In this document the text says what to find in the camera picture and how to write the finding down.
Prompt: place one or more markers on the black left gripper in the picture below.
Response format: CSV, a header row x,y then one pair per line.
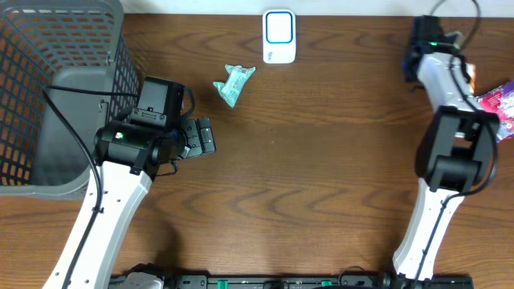
x,y
199,135

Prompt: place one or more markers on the mint green snack packet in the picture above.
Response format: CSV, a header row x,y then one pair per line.
x,y
232,88

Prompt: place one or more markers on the small orange box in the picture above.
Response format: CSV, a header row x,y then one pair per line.
x,y
472,74

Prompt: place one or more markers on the purple red tissue pack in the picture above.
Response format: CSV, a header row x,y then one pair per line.
x,y
500,102

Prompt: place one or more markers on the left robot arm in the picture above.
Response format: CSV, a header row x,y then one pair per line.
x,y
128,158

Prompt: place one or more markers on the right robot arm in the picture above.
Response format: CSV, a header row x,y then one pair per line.
x,y
456,158

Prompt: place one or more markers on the grey plastic mesh basket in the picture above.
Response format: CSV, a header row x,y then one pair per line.
x,y
65,72

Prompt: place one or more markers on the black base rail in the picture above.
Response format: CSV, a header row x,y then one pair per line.
x,y
350,279

